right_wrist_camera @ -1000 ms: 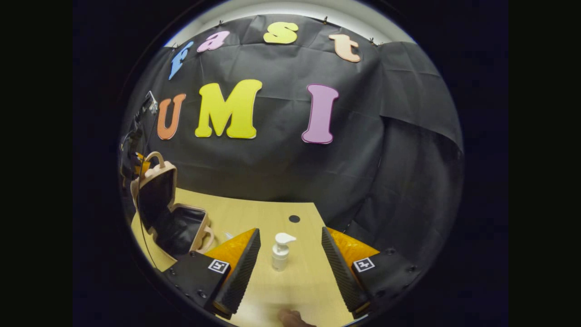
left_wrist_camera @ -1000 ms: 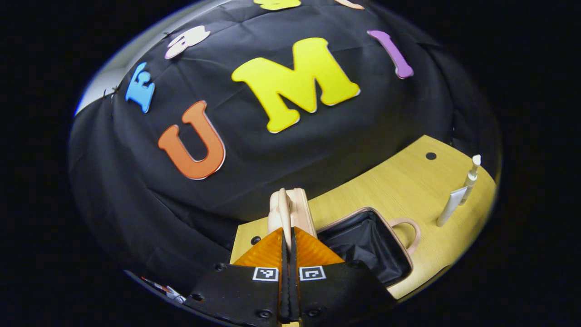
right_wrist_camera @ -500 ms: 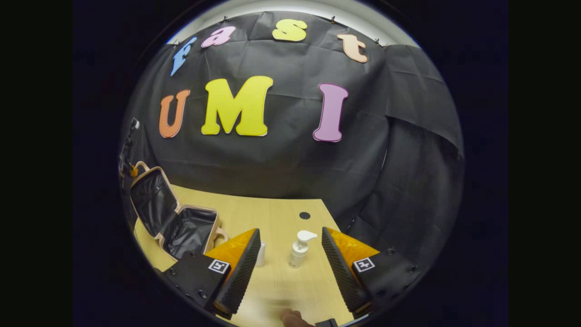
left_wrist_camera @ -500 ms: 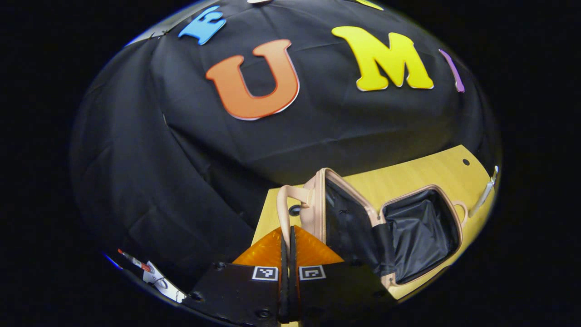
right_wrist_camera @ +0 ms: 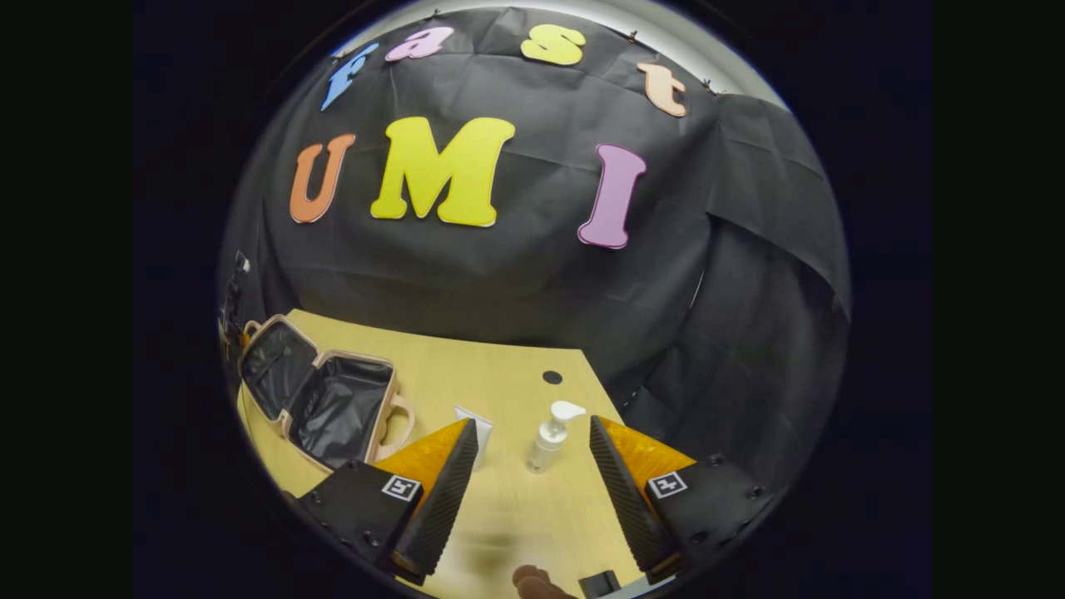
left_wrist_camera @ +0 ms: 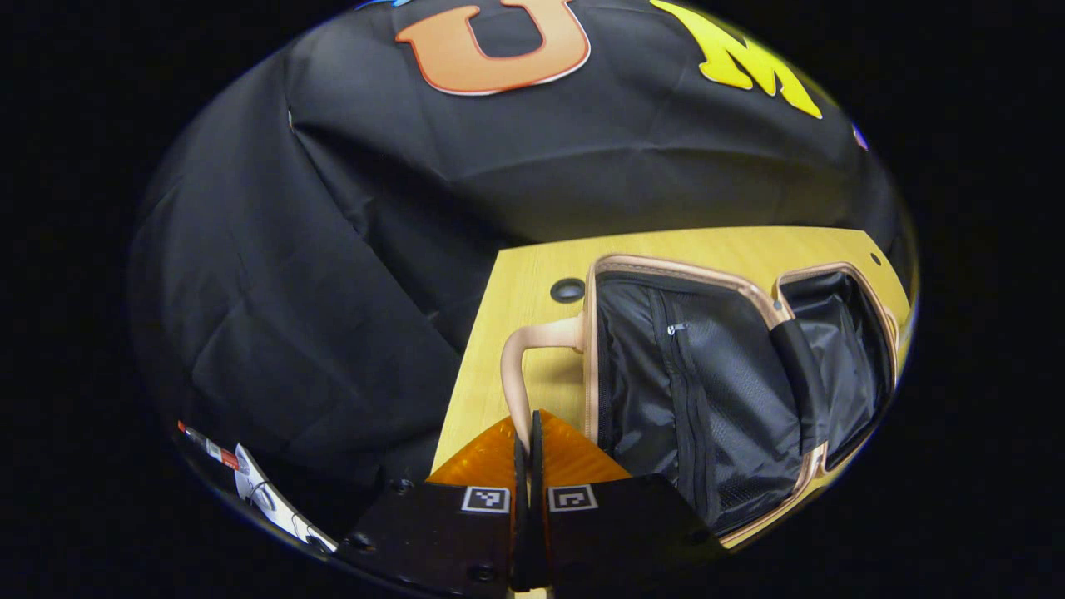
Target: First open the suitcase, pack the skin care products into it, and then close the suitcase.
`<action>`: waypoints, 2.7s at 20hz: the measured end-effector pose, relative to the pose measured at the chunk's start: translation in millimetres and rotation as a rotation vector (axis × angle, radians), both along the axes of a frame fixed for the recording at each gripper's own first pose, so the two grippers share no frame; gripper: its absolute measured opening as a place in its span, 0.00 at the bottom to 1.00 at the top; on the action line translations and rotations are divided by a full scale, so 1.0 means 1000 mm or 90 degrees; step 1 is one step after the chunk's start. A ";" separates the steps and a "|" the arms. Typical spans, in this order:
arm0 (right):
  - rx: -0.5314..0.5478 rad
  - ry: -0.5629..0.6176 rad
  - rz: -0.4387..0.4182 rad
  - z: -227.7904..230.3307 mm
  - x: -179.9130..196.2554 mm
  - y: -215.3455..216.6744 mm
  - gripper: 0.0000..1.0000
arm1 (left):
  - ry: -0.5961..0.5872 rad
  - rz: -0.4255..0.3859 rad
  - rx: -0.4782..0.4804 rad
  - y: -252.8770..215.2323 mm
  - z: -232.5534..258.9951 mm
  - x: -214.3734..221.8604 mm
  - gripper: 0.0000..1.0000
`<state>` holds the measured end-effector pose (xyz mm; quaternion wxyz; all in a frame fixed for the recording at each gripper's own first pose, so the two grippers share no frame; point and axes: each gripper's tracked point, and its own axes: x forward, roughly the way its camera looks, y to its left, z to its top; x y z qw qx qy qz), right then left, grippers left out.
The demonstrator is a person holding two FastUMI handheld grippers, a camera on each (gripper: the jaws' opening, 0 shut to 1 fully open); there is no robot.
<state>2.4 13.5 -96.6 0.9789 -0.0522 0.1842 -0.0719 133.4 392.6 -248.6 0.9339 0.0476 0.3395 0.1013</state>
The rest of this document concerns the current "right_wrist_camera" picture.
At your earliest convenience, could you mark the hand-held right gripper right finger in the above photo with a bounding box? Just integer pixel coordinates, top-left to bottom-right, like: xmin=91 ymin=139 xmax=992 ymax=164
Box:
xmin=589 ymin=415 xmax=780 ymax=586

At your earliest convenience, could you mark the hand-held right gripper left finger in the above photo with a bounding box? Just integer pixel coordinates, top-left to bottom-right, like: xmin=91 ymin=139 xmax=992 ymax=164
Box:
xmin=295 ymin=418 xmax=480 ymax=586

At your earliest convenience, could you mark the white squeeze tube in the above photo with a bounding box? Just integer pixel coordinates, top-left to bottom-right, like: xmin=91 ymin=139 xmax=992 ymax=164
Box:
xmin=453 ymin=405 xmax=494 ymax=451

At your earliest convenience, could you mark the white pump bottle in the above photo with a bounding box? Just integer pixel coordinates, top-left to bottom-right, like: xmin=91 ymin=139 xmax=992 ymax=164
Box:
xmin=525 ymin=400 xmax=587 ymax=474

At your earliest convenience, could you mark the pink suitcase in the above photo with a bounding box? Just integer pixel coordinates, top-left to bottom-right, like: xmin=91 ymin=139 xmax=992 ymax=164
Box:
xmin=237 ymin=314 xmax=416 ymax=473

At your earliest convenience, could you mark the black backdrop cloth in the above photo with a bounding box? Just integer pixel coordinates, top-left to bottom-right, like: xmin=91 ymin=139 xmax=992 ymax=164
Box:
xmin=218 ymin=7 xmax=851 ymax=500

